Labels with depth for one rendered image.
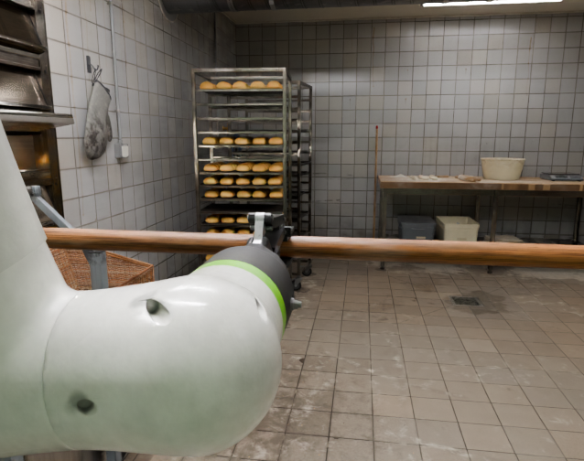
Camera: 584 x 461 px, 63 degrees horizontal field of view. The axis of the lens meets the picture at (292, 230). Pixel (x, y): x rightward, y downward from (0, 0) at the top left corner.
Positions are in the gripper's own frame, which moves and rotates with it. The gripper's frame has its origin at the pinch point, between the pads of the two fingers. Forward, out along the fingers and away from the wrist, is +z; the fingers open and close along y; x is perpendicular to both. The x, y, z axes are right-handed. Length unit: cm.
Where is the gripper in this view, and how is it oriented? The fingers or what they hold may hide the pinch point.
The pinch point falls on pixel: (280, 246)
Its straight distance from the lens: 64.0
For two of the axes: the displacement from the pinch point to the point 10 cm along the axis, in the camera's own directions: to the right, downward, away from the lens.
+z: 1.3, -1.8, 9.7
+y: 0.0, 9.8, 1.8
